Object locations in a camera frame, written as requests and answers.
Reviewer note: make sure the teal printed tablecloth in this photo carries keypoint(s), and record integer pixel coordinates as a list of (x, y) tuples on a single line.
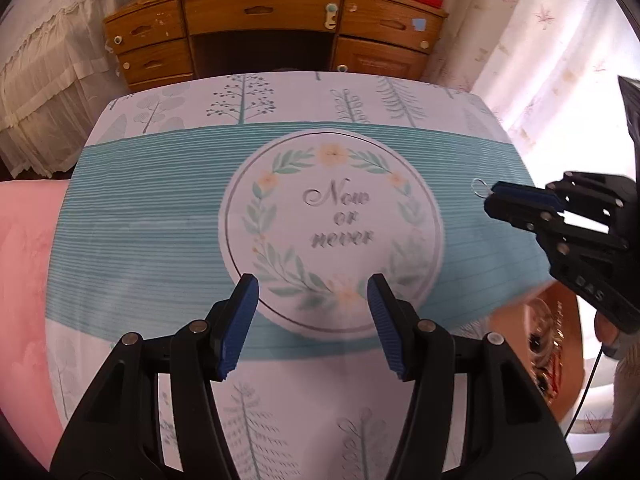
[(150, 220)]

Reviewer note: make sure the person's right hand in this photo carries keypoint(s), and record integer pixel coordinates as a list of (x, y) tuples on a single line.
[(611, 335)]

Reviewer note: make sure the pink blanket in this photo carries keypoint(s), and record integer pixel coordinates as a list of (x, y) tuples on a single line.
[(25, 310)]

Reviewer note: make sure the wooden desk with drawers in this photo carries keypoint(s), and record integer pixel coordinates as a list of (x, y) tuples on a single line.
[(260, 15)]

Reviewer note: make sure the white floral curtain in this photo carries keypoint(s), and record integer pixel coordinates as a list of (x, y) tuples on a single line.
[(525, 60)]

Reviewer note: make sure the person's right forearm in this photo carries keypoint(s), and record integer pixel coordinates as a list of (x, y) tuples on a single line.
[(627, 395)]

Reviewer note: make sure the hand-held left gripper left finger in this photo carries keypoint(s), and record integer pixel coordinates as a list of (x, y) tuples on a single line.
[(240, 330)]

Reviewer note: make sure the orange jewelry tray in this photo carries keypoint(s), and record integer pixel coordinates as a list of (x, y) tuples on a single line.
[(510, 340)]

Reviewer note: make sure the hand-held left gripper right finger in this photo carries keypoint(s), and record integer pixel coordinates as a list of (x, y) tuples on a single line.
[(385, 330)]

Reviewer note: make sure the silver hoop earring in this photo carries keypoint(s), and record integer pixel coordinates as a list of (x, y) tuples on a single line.
[(481, 187)]

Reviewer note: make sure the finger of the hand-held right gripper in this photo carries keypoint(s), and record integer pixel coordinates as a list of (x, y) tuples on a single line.
[(515, 215), (525, 195)]

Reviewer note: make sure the white lace cloth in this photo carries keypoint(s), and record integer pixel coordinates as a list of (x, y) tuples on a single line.
[(55, 85)]

